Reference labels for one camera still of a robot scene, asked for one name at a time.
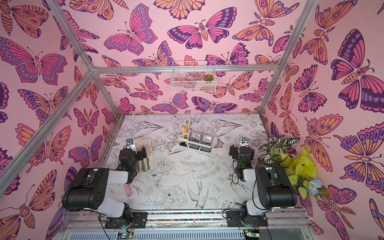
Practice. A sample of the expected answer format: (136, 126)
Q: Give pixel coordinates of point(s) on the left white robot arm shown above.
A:
(88, 190)

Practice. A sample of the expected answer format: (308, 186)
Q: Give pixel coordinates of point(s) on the pink cylindrical object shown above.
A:
(128, 190)

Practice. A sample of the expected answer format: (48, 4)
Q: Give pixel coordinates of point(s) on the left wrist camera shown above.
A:
(129, 144)

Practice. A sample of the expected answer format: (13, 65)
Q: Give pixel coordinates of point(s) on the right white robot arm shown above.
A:
(272, 189)

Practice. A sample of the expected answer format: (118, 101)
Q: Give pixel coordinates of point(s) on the smoky clear cup right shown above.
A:
(207, 140)

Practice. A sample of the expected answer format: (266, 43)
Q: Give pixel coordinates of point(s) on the smoky clear cup left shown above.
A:
(195, 137)

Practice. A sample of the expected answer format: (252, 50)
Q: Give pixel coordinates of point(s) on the white wire basket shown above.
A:
(188, 76)

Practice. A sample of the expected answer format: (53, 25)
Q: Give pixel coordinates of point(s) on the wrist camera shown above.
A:
(244, 142)
(129, 144)

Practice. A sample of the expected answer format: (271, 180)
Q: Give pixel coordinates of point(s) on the cream toothbrush holder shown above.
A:
(194, 146)

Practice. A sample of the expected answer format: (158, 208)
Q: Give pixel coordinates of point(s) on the beige gardening glove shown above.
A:
(145, 154)

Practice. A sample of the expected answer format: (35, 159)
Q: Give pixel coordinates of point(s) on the small green succulent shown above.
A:
(209, 77)

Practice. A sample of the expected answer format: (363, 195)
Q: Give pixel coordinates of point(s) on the smoky clear cup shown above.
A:
(195, 137)
(207, 140)

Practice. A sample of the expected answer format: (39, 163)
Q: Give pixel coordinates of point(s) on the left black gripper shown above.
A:
(122, 151)

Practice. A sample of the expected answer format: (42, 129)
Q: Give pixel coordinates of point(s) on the yellow toothbrush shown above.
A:
(185, 134)

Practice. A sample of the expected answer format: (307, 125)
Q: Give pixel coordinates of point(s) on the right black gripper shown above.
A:
(235, 151)

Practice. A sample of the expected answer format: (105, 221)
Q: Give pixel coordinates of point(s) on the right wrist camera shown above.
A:
(244, 142)

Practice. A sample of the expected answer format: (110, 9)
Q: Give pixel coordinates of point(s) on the grey toothbrush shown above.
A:
(187, 126)

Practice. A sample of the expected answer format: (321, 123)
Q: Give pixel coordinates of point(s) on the artificial plant bouquet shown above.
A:
(300, 169)

